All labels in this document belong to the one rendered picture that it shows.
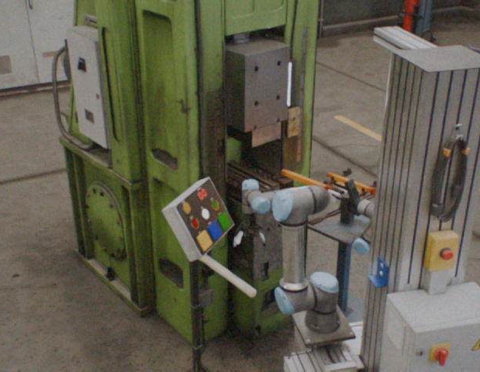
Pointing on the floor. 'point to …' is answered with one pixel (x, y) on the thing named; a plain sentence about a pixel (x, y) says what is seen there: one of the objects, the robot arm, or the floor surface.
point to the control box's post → (195, 313)
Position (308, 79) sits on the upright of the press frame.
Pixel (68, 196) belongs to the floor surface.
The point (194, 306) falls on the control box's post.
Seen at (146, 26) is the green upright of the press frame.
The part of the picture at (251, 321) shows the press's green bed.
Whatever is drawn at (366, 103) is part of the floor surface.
